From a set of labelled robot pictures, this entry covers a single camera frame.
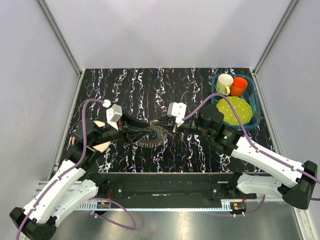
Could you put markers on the pink plate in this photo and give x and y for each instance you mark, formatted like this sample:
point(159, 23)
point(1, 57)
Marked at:
point(95, 130)

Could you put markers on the orange cup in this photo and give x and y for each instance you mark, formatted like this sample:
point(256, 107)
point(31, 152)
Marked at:
point(238, 87)

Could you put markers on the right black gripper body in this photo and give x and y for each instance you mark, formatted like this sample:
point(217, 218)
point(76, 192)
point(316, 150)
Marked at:
point(192, 127)

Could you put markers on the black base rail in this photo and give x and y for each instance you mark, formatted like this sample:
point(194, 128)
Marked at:
point(169, 190)

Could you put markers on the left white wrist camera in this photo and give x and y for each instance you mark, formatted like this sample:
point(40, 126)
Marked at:
point(113, 113)

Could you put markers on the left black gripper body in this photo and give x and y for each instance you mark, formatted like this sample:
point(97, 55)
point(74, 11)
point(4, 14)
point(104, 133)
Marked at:
point(110, 134)

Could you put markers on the cream mug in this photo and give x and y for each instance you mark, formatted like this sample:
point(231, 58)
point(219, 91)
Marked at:
point(224, 83)

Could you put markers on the yellow-green dotted plate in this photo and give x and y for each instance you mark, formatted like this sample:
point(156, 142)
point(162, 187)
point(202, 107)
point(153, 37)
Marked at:
point(242, 108)

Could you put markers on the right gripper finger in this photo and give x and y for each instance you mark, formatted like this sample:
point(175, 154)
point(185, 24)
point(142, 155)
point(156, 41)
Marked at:
point(165, 121)
point(169, 128)

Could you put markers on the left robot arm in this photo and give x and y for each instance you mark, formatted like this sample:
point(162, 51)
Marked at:
point(73, 184)

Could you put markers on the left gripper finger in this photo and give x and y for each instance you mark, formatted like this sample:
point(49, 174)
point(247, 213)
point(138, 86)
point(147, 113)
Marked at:
point(134, 136)
point(129, 123)

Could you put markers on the teal plastic tray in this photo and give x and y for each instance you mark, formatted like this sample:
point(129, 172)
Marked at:
point(251, 97)

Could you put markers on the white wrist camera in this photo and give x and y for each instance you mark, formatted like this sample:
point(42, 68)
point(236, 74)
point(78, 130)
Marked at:
point(177, 110)
point(113, 113)

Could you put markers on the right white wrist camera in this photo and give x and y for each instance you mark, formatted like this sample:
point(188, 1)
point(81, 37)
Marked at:
point(177, 110)

